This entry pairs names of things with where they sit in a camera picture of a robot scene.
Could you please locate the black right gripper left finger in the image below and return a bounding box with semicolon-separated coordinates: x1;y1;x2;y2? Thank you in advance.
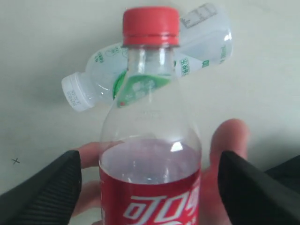
0;150;82;225

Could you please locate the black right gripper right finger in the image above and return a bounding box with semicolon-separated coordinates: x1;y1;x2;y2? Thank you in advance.
217;151;300;225

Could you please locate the clear cola bottle red label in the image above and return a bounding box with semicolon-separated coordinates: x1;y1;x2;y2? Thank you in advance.
99;6;201;225

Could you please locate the black sleeved forearm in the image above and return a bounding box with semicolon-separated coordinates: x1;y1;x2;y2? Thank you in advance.
265;155;300;193

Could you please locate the clear bottle green white label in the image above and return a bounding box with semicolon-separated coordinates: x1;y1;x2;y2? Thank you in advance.
61;3;233;112

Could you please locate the person's bare hand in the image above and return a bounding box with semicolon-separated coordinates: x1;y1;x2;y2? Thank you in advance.
74;118;250;225

